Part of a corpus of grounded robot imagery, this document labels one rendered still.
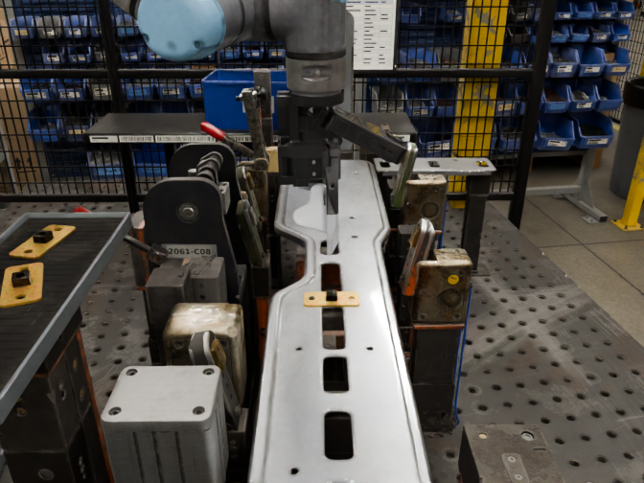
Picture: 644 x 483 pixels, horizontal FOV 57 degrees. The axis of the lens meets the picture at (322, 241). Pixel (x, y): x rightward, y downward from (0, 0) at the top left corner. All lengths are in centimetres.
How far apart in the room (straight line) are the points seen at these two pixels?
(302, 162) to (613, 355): 88
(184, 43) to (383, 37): 122
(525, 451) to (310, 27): 51
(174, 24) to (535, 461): 55
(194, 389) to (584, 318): 112
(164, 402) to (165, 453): 5
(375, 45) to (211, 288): 113
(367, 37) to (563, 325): 94
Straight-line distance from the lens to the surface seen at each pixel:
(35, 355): 58
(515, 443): 66
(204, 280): 82
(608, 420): 125
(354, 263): 100
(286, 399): 72
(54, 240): 78
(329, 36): 73
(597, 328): 150
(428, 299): 95
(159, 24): 63
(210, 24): 62
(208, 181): 84
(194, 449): 57
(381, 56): 180
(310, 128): 77
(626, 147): 425
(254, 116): 125
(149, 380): 60
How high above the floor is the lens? 148
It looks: 27 degrees down
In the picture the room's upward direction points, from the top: straight up
